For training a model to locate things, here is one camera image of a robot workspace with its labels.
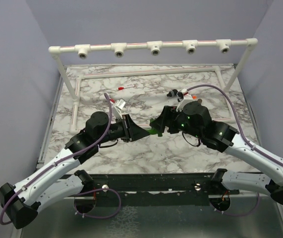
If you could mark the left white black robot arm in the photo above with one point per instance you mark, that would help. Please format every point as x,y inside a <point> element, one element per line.
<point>23,201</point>

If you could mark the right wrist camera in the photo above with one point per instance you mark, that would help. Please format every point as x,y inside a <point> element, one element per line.
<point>183,98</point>

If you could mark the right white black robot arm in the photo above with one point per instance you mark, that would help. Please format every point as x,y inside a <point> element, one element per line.
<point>195,120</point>

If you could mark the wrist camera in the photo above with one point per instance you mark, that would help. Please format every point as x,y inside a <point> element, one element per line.
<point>183,98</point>
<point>118,107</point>

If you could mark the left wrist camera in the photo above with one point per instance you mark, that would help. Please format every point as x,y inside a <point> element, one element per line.
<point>118,107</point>

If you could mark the black grey faucet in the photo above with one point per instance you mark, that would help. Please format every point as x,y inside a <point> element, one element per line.
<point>172,93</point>

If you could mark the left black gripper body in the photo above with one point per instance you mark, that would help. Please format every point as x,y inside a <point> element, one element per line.
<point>125,134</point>

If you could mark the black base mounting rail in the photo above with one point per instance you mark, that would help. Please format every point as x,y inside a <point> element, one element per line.
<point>153,190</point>

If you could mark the white PVC pipe rack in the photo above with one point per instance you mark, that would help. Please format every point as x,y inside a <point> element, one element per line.
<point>154,47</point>

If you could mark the red capped white pen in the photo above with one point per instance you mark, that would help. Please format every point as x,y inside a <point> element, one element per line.
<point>126,87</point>

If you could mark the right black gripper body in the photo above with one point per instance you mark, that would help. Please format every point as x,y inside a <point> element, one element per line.
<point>175,117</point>

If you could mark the green plastic water faucet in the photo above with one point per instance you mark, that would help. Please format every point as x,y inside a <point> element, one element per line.
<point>153,130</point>

